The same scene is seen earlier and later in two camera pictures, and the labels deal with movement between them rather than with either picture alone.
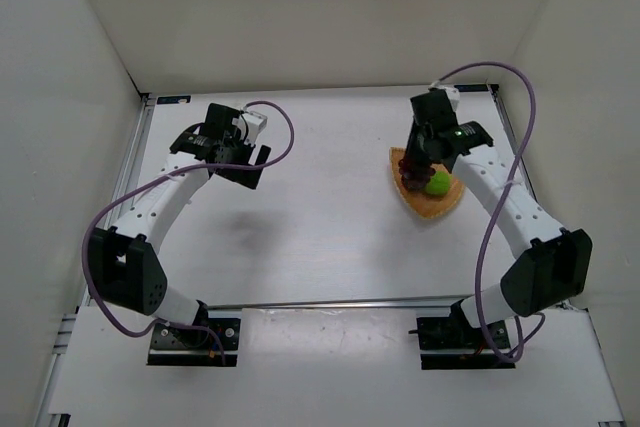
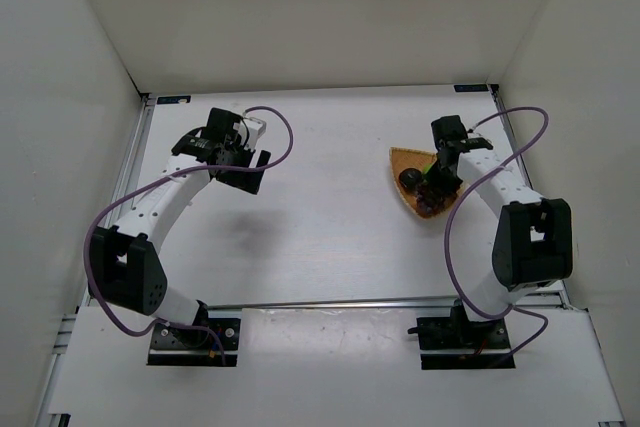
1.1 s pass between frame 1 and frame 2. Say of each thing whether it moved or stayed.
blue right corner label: stayed
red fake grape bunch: moved
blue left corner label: stayed
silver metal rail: stayed
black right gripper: moved
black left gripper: stayed
